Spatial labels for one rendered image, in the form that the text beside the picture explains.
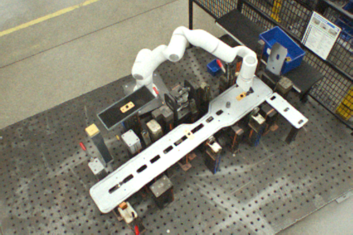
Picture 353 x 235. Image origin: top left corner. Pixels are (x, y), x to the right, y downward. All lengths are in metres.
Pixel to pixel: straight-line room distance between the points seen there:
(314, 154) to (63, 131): 1.86
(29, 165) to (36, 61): 1.82
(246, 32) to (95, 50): 2.00
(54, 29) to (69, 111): 1.91
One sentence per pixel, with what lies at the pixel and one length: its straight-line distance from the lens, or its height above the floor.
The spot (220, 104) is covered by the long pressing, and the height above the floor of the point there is 1.00.
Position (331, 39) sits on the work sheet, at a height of 1.33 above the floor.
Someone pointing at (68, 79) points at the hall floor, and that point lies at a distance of 3.90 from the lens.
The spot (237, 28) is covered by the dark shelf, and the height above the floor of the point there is 1.03.
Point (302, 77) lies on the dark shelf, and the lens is 2.49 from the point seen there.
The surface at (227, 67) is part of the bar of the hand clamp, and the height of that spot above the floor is 1.19.
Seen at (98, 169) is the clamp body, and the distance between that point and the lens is 2.08.
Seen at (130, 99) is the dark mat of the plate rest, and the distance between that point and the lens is 2.15.
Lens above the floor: 2.94
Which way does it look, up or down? 58 degrees down
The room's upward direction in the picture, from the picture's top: 6 degrees counter-clockwise
